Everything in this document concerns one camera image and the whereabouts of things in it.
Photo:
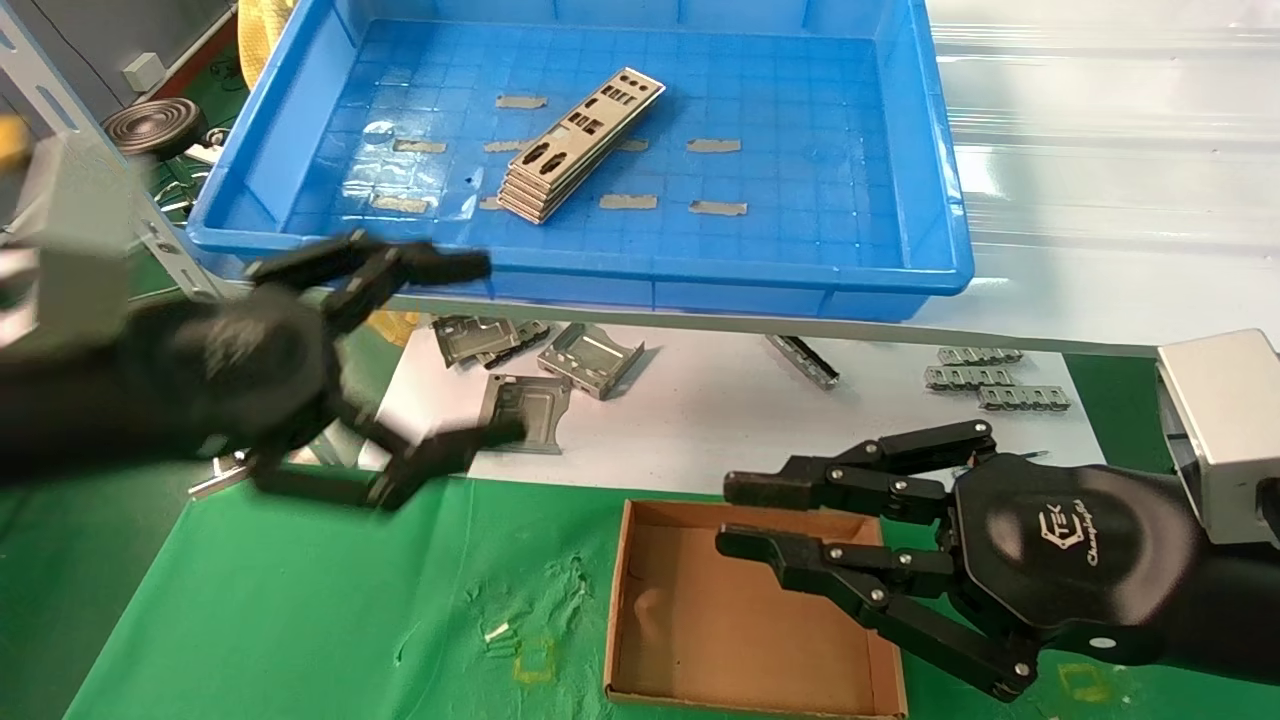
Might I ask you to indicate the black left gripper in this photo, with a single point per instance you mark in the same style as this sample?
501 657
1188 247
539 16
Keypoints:
220 370

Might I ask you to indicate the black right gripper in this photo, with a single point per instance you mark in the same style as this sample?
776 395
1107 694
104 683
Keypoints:
1070 550

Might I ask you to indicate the brown cardboard box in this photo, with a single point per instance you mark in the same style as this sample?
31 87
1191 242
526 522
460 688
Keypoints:
700 620

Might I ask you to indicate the blue plastic tray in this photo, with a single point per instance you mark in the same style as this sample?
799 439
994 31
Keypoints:
800 100

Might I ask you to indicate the flat grey metal plate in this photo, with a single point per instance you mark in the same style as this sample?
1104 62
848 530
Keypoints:
540 400

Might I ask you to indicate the stack of grey metal plates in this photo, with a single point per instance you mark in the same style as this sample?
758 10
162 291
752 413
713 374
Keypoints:
520 210

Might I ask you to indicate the white paper sheet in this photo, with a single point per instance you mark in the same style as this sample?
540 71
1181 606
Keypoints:
700 420

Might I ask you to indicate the grey metal shelf beam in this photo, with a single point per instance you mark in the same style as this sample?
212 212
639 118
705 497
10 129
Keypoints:
700 321

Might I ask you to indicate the small white paper scrap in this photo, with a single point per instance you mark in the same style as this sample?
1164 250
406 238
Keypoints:
497 632

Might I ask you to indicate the black round stool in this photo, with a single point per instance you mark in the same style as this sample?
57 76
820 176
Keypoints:
160 122

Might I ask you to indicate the grey bent metal bracket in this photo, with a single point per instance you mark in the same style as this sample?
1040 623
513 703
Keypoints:
470 338

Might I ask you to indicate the grey metal tray bracket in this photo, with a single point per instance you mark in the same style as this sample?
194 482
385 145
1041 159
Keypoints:
590 358

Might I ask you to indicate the long perforated metal rail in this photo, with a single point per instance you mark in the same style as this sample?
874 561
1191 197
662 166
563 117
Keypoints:
803 360

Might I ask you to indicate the perforated grey shelf post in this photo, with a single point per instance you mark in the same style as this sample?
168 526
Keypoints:
180 262

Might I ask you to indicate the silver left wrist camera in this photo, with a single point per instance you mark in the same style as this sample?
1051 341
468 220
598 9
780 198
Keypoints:
70 240

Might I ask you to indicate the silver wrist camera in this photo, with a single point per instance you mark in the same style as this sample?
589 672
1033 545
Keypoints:
1220 430
70 240

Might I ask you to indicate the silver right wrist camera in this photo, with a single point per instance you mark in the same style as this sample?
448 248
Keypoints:
1220 430

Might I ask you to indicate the white wall socket box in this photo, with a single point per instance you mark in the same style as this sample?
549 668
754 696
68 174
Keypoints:
143 70

